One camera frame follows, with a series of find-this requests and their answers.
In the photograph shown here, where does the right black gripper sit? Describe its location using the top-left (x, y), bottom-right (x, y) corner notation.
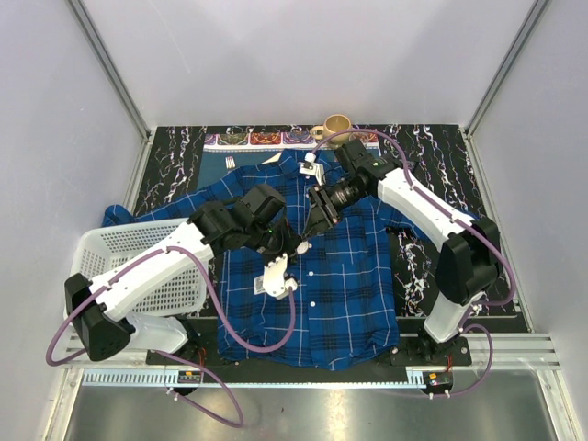
top-left (301, 178), bottom-right (368, 243)

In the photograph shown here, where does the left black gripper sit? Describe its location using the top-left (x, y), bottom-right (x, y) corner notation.
top-left (245, 219), bottom-right (302, 275)

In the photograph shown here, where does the blue plaid shirt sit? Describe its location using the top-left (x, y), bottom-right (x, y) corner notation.
top-left (100, 149), bottom-right (479, 371)

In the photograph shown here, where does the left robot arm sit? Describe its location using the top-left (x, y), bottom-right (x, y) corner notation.
top-left (64, 184), bottom-right (302, 364)

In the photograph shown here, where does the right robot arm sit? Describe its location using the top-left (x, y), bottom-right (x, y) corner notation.
top-left (300, 140), bottom-right (503, 365)

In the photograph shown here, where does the white square plate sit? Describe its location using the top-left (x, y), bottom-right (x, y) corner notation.
top-left (263, 153), bottom-right (281, 164)

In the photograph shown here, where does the silver fork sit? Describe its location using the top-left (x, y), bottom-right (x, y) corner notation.
top-left (225, 156), bottom-right (236, 170)

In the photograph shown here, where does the tan ceramic mug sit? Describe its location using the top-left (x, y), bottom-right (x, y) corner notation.
top-left (310, 114), bottom-right (353, 145)

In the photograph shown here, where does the blue patterned placemat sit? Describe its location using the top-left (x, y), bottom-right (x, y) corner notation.
top-left (196, 126), bottom-right (387, 189)

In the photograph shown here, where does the white plastic basket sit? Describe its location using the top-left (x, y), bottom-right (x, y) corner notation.
top-left (71, 219), bottom-right (213, 321)

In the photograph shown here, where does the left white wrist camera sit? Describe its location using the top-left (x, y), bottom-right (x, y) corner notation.
top-left (262, 254), bottom-right (299, 300)

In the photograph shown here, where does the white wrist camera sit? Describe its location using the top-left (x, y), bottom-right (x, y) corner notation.
top-left (262, 254), bottom-right (299, 300)
top-left (300, 152), bottom-right (325, 186)

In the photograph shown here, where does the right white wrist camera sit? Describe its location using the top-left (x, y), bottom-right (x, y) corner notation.
top-left (300, 152), bottom-right (325, 186)

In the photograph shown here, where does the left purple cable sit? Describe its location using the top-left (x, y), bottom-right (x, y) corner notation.
top-left (45, 246), bottom-right (298, 429)

